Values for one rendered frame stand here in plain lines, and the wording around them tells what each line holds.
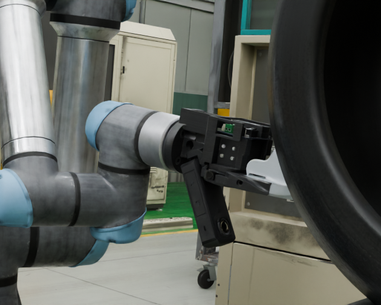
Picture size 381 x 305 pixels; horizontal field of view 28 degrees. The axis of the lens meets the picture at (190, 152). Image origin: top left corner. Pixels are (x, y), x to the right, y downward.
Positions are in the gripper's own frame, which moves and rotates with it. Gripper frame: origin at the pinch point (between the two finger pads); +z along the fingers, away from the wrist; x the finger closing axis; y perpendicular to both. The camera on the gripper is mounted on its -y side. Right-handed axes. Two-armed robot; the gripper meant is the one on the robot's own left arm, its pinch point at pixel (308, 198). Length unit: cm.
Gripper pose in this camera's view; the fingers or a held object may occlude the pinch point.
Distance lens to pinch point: 90.0
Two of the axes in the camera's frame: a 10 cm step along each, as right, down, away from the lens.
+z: 7.7, 2.1, -6.1
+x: 6.2, 0.1, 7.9
